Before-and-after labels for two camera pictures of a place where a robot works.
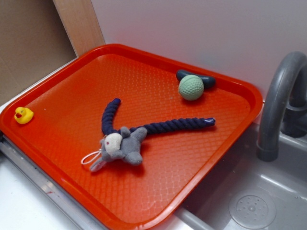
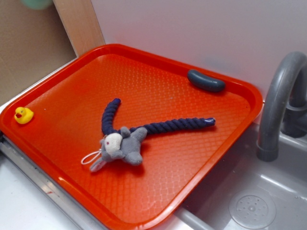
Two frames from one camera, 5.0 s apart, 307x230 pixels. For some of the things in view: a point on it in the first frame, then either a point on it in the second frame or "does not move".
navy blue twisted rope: [107, 128] does not move
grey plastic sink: [249, 193] does not move
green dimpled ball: [191, 87] → [36, 5]
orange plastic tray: [125, 137] does not move
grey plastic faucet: [294, 122] does not move
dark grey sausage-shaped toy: [208, 82] → [205, 82]
